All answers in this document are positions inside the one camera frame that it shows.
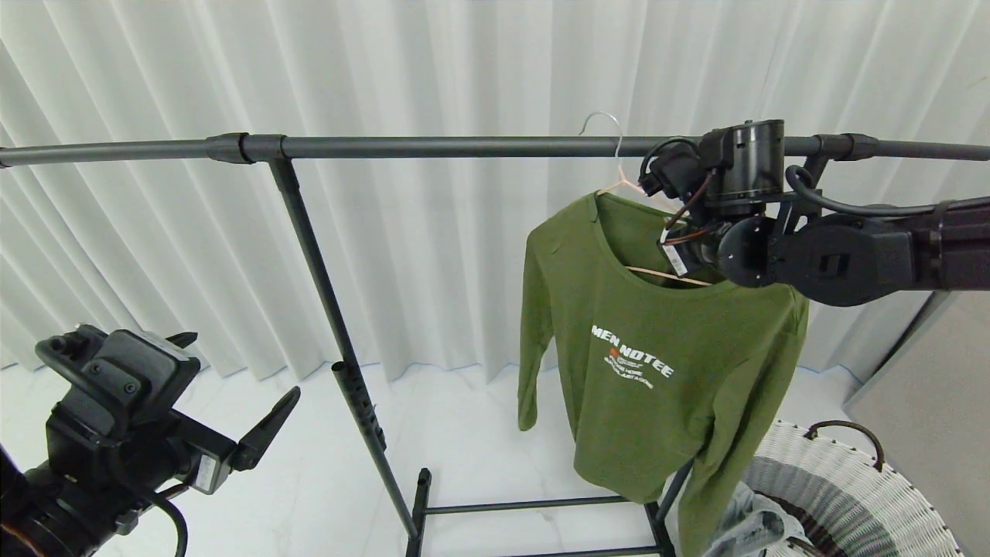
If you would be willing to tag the white curtain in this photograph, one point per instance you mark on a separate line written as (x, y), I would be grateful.
(425, 62)

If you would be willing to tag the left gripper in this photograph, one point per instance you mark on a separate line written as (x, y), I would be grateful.
(155, 452)

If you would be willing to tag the pink clothes hanger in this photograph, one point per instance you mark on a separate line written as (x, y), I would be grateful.
(669, 276)

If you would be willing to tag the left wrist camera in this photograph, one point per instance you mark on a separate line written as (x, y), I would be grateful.
(131, 371)

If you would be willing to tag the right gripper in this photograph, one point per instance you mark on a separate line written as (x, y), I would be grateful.
(700, 251)

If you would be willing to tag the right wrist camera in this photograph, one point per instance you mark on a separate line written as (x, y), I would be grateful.
(669, 174)

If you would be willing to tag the black clothes rack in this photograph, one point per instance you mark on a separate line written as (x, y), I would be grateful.
(464, 146)

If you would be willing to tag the white laundry basket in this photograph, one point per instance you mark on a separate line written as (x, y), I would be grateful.
(874, 495)

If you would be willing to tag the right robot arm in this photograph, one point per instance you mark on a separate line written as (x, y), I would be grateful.
(851, 259)

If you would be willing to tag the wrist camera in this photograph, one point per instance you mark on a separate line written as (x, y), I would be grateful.
(131, 371)
(669, 174)

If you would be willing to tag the pale grey shorts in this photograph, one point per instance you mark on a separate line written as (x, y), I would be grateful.
(754, 526)

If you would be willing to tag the green long-sleeved shirt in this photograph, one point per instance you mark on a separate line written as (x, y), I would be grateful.
(657, 402)

